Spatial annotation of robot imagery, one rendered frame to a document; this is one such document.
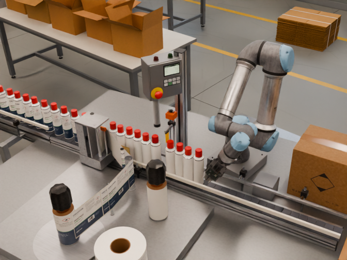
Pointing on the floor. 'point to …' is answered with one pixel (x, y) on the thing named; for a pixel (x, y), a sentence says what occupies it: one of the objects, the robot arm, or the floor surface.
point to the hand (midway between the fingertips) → (207, 177)
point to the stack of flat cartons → (308, 28)
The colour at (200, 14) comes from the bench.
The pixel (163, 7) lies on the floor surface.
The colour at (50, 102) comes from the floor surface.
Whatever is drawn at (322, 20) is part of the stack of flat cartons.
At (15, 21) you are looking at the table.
